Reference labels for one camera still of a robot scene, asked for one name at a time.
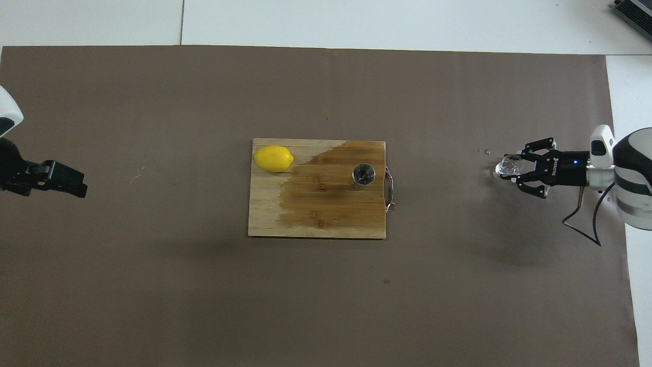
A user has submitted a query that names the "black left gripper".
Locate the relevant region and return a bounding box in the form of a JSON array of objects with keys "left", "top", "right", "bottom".
[{"left": 0, "top": 138, "right": 88, "bottom": 198}]

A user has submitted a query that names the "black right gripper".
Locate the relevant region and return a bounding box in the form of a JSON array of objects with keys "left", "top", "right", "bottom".
[{"left": 504, "top": 137, "right": 589, "bottom": 199}]

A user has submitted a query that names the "small clear glass cup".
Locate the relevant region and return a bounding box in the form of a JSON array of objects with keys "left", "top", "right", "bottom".
[{"left": 492, "top": 154, "right": 526, "bottom": 180}]

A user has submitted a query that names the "steel double jigger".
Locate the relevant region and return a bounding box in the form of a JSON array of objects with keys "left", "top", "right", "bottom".
[{"left": 352, "top": 163, "right": 376, "bottom": 191}]

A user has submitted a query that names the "brown paper table mat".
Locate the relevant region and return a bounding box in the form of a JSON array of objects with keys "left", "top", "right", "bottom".
[{"left": 0, "top": 45, "right": 640, "bottom": 367}]

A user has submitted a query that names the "grey ribbed device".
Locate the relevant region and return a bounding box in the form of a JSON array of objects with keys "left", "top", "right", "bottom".
[{"left": 613, "top": 0, "right": 652, "bottom": 37}]

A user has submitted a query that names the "yellow lemon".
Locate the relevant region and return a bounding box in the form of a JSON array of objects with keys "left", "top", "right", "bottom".
[{"left": 253, "top": 145, "right": 294, "bottom": 173}]

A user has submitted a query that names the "wooden cutting board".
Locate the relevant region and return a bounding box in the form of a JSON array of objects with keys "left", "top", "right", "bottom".
[{"left": 248, "top": 138, "right": 397, "bottom": 240}]

